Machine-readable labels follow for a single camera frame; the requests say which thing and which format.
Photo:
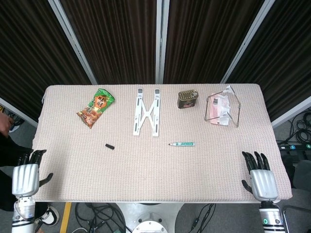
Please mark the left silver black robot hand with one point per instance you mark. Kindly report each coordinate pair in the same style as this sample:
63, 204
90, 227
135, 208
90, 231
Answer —
25, 179

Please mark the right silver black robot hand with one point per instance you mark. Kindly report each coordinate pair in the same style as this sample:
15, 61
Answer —
263, 184

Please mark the white marker with green label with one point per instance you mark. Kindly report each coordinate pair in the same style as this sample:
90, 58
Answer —
183, 144

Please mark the small black cap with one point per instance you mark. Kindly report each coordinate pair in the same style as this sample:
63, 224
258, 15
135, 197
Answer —
110, 146

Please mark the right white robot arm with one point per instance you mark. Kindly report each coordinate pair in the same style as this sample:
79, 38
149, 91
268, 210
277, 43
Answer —
272, 218

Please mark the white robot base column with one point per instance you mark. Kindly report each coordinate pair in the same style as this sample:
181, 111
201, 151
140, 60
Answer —
150, 218

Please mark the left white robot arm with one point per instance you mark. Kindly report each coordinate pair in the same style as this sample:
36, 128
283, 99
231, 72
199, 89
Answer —
23, 213

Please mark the white black sneaker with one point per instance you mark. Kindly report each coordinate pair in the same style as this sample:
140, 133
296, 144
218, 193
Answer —
49, 214

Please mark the black power strip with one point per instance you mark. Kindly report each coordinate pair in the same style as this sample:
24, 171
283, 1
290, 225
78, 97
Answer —
295, 146

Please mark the pink white plastic packets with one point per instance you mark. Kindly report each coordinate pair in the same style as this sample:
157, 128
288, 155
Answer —
218, 109

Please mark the green orange snack bag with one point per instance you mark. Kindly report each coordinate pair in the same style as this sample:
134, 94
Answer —
96, 109

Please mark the pink woven tablecloth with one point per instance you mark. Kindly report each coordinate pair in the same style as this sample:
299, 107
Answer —
158, 170

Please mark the dark green luncheon meat can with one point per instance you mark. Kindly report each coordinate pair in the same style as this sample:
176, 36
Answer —
187, 99

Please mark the white folding laptop stand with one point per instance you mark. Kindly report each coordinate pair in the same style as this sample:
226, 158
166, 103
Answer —
147, 112

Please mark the grey partition frame post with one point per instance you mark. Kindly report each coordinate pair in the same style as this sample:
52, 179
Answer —
291, 112
247, 41
19, 111
162, 41
73, 41

